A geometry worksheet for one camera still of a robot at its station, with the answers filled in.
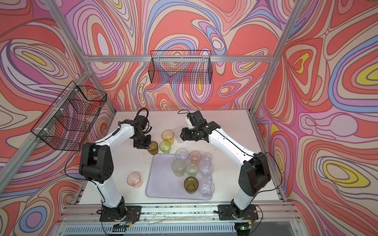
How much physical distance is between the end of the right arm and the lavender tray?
10.4 inches

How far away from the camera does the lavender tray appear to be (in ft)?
2.63

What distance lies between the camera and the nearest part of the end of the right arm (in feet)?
1.94
